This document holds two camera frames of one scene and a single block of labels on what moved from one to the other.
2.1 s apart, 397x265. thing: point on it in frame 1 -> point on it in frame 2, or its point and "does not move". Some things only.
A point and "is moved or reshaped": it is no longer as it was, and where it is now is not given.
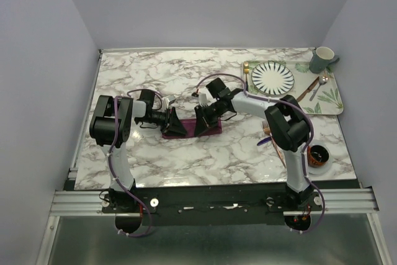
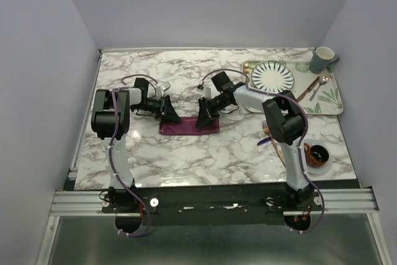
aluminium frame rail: [67, 203] does not move
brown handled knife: [308, 90] does not move
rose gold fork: [267, 131] does not move
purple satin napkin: [188, 126] is moved or reshaped
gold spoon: [245, 68] does not move
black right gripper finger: [209, 130] -> [213, 117]
